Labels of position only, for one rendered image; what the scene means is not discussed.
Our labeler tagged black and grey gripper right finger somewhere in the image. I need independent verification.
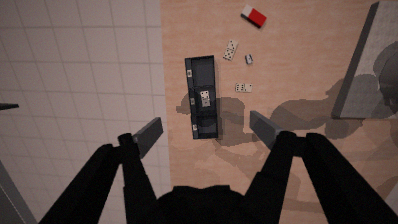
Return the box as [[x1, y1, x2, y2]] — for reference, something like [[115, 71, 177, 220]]
[[226, 110, 398, 224]]

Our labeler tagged white domino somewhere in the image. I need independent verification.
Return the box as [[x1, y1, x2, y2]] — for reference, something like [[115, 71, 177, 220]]
[[235, 83, 253, 92], [223, 39, 238, 60], [200, 91, 210, 107]]

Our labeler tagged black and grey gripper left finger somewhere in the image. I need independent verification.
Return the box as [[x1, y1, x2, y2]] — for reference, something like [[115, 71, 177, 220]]
[[38, 117, 167, 224]]

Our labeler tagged black rack of three labelled bins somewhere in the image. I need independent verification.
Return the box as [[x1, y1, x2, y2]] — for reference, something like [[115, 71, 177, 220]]
[[184, 56, 218, 140]]

